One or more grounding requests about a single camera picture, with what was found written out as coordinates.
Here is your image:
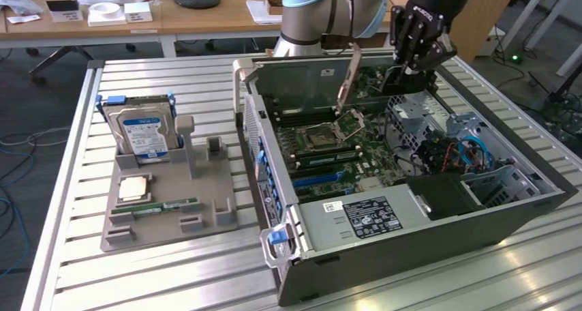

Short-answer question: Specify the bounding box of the open metal socket cover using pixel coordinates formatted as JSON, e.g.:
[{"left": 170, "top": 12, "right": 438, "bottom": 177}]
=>
[{"left": 335, "top": 108, "right": 367, "bottom": 141}]

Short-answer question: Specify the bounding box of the blue data wire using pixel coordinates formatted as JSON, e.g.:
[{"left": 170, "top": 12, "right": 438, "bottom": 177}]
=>
[{"left": 457, "top": 136, "right": 496, "bottom": 171}]

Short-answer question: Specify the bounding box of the grey floor cable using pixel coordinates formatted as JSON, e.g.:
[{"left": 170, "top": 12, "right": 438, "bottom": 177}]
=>
[{"left": 0, "top": 125, "right": 74, "bottom": 147}]

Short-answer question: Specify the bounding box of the red wire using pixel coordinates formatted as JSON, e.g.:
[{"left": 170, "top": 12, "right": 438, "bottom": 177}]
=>
[{"left": 443, "top": 142, "right": 457, "bottom": 172}]

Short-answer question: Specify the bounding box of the graphics card with metal bracket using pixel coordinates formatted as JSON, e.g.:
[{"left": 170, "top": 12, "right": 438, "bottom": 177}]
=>
[{"left": 335, "top": 43, "right": 438, "bottom": 117}]

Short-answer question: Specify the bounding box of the green RAM stick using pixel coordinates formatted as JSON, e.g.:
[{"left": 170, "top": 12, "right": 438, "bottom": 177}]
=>
[{"left": 112, "top": 197, "right": 201, "bottom": 218}]

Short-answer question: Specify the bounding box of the flat white box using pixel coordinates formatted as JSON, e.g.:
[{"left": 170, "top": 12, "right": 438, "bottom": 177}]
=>
[{"left": 87, "top": 9, "right": 127, "bottom": 28}]

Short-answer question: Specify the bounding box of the small white cube box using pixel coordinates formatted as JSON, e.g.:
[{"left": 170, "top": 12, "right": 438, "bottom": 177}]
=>
[{"left": 123, "top": 2, "right": 154, "bottom": 24}]

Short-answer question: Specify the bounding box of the blue floor cable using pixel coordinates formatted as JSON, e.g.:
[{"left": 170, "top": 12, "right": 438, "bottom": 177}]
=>
[{"left": 0, "top": 147, "right": 36, "bottom": 276}]

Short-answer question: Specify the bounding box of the black open PC case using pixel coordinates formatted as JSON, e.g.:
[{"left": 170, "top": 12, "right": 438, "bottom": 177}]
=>
[{"left": 233, "top": 50, "right": 580, "bottom": 308}]

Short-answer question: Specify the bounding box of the tall silver drive cage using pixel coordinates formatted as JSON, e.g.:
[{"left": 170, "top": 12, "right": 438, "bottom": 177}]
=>
[{"left": 386, "top": 92, "right": 455, "bottom": 151}]

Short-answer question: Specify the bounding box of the white floor power unit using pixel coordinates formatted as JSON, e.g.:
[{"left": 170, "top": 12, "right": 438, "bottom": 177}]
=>
[{"left": 486, "top": 26, "right": 508, "bottom": 58}]

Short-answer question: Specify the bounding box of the green motherboard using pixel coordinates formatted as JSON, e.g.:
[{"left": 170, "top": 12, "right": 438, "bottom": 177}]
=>
[{"left": 262, "top": 94, "right": 410, "bottom": 203}]

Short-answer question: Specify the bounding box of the wooden cabinet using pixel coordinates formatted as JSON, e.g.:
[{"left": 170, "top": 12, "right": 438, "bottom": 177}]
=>
[{"left": 377, "top": 0, "right": 522, "bottom": 61}]

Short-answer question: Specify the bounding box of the CPU socket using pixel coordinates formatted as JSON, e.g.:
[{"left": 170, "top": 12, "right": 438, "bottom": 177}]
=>
[{"left": 303, "top": 123, "right": 341, "bottom": 147}]

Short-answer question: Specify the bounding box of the white box with black top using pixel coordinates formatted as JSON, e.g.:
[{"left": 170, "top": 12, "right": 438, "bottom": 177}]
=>
[{"left": 47, "top": 0, "right": 84, "bottom": 23}]

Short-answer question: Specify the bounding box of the white desk frame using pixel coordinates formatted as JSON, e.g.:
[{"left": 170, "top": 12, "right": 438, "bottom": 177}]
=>
[{"left": 496, "top": 0, "right": 582, "bottom": 76}]

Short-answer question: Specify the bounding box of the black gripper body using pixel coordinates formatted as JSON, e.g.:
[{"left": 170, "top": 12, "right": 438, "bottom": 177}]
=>
[{"left": 399, "top": 0, "right": 478, "bottom": 66}]

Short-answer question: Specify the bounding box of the grey power supply unit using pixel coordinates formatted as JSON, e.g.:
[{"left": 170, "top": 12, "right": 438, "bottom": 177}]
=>
[{"left": 298, "top": 183, "right": 431, "bottom": 251}]

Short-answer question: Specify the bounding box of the wooden desk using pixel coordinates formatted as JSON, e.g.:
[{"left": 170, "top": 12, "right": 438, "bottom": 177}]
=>
[
  {"left": 162, "top": 0, "right": 411, "bottom": 58},
  {"left": 0, "top": 0, "right": 164, "bottom": 58}
]

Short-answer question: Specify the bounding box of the blue expansion slot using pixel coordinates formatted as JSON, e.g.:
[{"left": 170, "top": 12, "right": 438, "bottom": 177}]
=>
[{"left": 293, "top": 171, "right": 347, "bottom": 189}]

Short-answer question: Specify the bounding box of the silver CPU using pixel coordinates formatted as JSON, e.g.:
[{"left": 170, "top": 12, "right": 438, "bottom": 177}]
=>
[{"left": 116, "top": 177, "right": 152, "bottom": 203}]

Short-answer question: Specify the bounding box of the low silver disk bay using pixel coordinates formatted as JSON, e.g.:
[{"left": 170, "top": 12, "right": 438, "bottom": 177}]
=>
[{"left": 461, "top": 164, "right": 546, "bottom": 208}]

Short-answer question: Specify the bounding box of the stack of white papers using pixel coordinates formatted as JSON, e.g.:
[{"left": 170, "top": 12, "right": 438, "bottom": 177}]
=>
[{"left": 246, "top": 0, "right": 285, "bottom": 25}]

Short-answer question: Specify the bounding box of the hard disk in blue caddy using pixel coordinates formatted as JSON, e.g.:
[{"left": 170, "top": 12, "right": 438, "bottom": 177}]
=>
[{"left": 98, "top": 92, "right": 179, "bottom": 165}]

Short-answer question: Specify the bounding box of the black office chair base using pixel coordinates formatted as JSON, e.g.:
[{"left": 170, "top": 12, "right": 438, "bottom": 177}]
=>
[{"left": 27, "top": 44, "right": 139, "bottom": 84}]

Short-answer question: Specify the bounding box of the white tape roll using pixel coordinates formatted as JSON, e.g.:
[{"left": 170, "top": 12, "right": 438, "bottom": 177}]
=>
[{"left": 90, "top": 2, "right": 120, "bottom": 18}]

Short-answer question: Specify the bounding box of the black power connector bundle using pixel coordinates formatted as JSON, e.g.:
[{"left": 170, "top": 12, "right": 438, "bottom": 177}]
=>
[{"left": 415, "top": 140, "right": 450, "bottom": 174}]

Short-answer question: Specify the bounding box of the grey parts rack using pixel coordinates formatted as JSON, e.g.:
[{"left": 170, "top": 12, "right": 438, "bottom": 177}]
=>
[{"left": 100, "top": 115, "right": 241, "bottom": 254}]

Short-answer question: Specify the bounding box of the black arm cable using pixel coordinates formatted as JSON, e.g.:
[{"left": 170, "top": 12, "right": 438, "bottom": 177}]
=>
[{"left": 321, "top": 0, "right": 357, "bottom": 51}]

